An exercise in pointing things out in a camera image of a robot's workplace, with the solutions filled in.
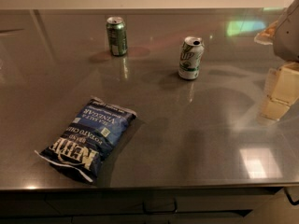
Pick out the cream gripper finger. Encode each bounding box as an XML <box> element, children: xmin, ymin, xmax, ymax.
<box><xmin>260</xmin><ymin>62</ymin><xmax>299</xmax><ymax>120</ymax></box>
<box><xmin>254</xmin><ymin>21</ymin><xmax>278</xmax><ymax>45</ymax></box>

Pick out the green soda can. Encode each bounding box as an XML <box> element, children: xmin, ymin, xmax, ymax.
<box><xmin>107</xmin><ymin>17</ymin><xmax>127</xmax><ymax>56</ymax></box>

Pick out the blue Kettle chip bag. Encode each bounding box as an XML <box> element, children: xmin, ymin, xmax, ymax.
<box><xmin>36</xmin><ymin>97</ymin><xmax>137</xmax><ymax>183</ymax></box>

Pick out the black cable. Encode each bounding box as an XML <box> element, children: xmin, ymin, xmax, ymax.
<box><xmin>283</xmin><ymin>187</ymin><xmax>299</xmax><ymax>207</ymax></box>

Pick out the dark cabinet drawer front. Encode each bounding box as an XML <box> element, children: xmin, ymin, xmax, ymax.
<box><xmin>0</xmin><ymin>187</ymin><xmax>279</xmax><ymax>224</ymax></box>

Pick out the white 7UP soda can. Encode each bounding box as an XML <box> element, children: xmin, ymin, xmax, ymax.
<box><xmin>178</xmin><ymin>36</ymin><xmax>205</xmax><ymax>80</ymax></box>

